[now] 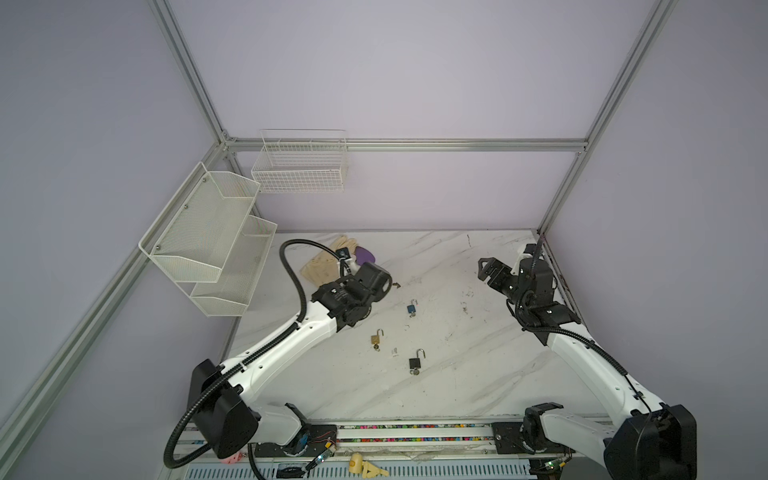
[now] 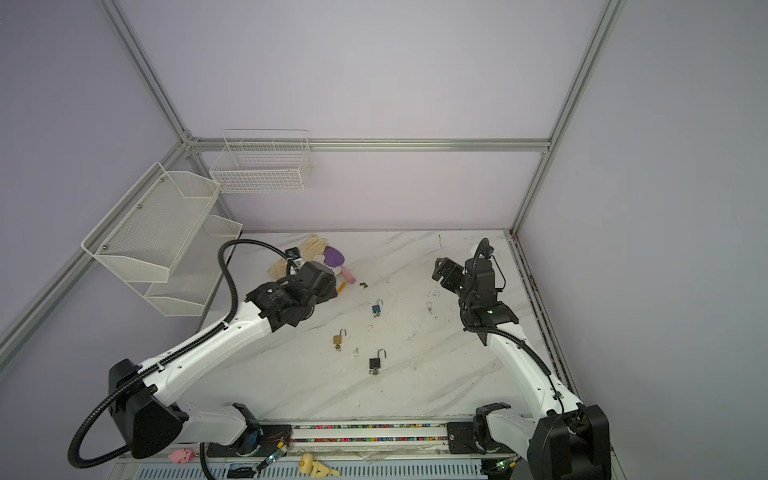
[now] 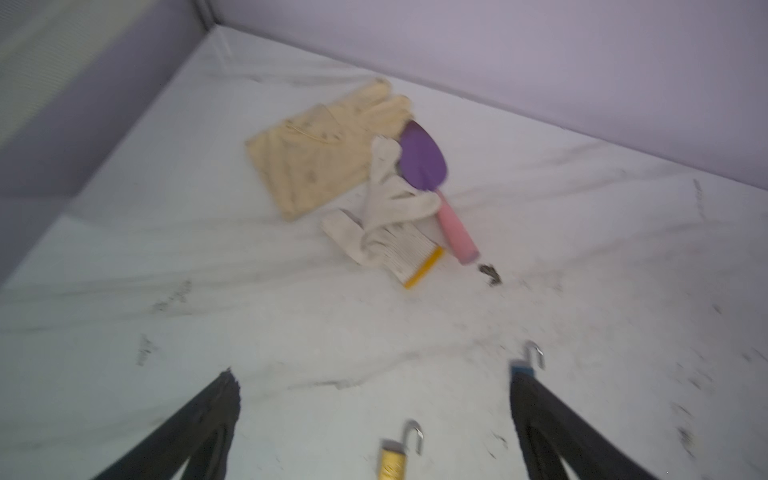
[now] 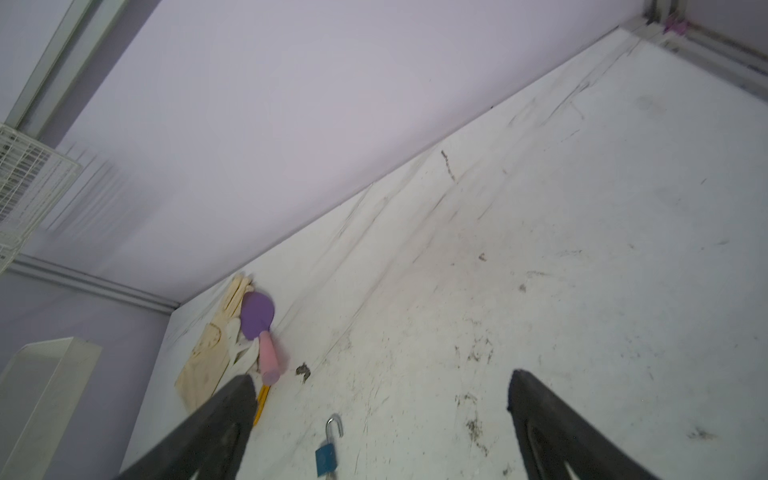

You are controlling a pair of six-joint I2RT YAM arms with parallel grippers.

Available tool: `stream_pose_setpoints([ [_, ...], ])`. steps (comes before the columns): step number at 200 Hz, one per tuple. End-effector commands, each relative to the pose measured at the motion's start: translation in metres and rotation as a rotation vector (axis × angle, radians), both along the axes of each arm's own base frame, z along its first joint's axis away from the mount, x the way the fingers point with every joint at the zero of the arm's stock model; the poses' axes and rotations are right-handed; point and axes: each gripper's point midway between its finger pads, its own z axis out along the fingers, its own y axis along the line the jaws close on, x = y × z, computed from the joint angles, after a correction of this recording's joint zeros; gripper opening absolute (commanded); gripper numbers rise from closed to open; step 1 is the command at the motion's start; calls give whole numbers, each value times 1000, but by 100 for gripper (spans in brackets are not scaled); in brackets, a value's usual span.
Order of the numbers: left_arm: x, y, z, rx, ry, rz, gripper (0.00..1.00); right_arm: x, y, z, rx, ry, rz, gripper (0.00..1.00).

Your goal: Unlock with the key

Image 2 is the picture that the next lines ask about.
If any white wire basket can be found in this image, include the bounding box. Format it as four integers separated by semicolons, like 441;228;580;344
209;129;314;194

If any brass padlock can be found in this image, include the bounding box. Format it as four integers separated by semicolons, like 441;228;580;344
332;328;347;352

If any black padlock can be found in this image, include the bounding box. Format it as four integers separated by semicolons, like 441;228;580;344
369;348;387;376

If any purple pink spatula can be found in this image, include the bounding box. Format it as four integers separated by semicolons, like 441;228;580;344
324;246;357;284

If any white mesh two-tier shelf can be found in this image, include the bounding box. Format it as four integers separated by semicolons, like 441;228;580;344
81;163;242;317

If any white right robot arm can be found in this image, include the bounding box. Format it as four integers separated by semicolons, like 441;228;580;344
432;239;612;479

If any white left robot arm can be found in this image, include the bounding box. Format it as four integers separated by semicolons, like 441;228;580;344
67;239;337;469

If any pink toy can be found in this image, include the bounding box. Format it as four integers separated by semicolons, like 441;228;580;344
168;448;197;465

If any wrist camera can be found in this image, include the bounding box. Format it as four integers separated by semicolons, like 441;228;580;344
474;238;494;260
284;247;302;260

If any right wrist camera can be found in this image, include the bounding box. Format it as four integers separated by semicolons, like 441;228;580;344
474;238;494;260

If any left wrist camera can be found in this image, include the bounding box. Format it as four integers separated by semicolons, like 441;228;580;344
284;247;302;260

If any beige work glove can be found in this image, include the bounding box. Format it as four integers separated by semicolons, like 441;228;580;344
268;235;328;280

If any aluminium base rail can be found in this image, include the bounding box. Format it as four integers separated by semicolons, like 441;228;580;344
111;420;532;479

